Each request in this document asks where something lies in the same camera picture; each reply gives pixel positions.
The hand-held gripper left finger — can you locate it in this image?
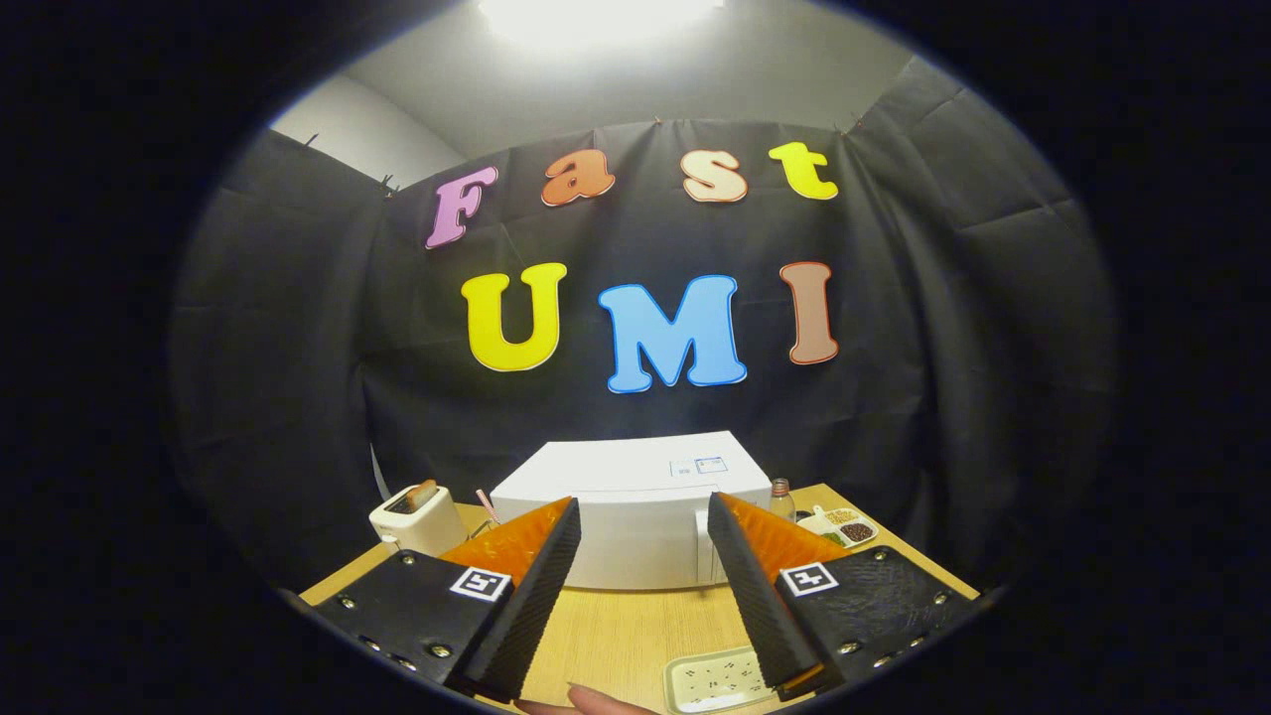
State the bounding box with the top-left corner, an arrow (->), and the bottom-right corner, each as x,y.
283,497 -> 583,701

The ceiling light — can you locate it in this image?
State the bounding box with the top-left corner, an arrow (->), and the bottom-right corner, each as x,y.
477,0 -> 726,51

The cream rectangular tray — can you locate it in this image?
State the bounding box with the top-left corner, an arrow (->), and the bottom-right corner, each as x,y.
662,645 -> 780,714

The white microwave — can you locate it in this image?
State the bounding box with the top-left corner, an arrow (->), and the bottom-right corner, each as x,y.
490,430 -> 774,592

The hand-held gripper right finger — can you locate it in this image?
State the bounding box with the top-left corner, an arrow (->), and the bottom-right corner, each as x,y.
707,491 -> 984,701

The black backdrop cloth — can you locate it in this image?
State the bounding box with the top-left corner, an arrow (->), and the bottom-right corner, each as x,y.
169,55 -> 1118,592

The white sectioned dish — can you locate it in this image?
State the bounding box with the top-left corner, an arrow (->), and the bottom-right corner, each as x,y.
797,504 -> 880,549

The white toaster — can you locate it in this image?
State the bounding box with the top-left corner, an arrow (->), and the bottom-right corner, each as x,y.
369,484 -> 468,557

